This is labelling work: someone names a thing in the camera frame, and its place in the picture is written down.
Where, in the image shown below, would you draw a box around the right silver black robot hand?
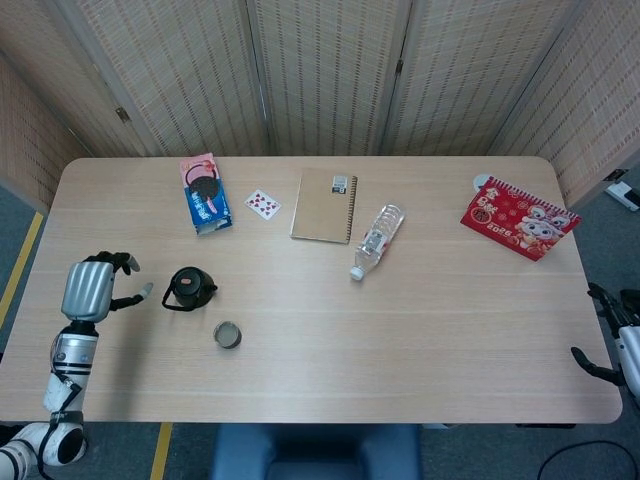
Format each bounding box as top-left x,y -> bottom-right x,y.
570,282 -> 640,396

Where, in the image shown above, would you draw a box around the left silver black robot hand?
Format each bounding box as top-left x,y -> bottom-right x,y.
59,251 -> 155,323

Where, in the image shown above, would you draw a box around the black teapot with handle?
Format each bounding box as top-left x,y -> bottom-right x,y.
160,266 -> 219,313

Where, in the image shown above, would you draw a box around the dark green cup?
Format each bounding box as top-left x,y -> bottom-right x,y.
213,320 -> 243,350

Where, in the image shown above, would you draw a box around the clear plastic water bottle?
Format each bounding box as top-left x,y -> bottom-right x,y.
348,202 -> 406,281

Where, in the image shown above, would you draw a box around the blue pink cookie box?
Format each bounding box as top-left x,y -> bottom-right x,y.
178,152 -> 235,237

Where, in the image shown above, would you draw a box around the white device on floor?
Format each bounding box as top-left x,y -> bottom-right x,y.
603,180 -> 640,211

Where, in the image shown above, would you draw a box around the red 2026 desk calendar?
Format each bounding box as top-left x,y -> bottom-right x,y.
459,175 -> 583,263

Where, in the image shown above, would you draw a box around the hearts playing card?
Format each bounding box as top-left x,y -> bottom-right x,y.
243,188 -> 282,221

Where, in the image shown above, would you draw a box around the kraft spiral notebook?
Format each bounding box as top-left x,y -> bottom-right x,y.
288,167 -> 359,246

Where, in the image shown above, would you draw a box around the blue padded seat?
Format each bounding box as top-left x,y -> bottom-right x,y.
212,423 -> 424,480

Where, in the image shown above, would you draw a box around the woven bamboo folding screen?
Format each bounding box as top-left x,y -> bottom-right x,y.
0,0 -> 640,211

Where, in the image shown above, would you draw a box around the black floor cable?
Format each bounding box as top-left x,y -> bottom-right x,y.
537,438 -> 640,480

